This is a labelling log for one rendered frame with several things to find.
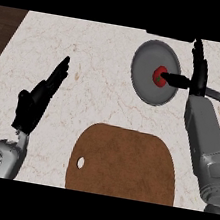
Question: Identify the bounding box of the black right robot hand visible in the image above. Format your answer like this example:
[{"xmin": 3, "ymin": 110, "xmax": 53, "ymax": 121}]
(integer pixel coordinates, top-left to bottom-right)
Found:
[{"xmin": 157, "ymin": 33, "xmax": 216, "ymax": 99}]

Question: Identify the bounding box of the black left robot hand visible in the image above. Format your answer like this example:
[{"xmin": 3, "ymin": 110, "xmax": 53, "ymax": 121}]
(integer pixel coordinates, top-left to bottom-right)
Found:
[{"xmin": 10, "ymin": 48, "xmax": 72, "ymax": 141}]

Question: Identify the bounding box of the red tomato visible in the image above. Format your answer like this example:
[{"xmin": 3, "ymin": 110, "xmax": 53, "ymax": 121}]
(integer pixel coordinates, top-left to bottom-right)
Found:
[{"xmin": 151, "ymin": 64, "xmax": 171, "ymax": 89}]

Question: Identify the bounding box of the grey frying pan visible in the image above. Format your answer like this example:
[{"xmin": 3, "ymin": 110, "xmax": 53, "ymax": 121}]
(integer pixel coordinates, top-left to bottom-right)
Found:
[{"xmin": 125, "ymin": 35, "xmax": 220, "ymax": 118}]

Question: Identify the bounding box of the brown wooden cutting board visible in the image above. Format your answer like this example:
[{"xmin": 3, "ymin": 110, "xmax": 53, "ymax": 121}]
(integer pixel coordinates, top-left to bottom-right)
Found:
[{"xmin": 63, "ymin": 118, "xmax": 186, "ymax": 208}]

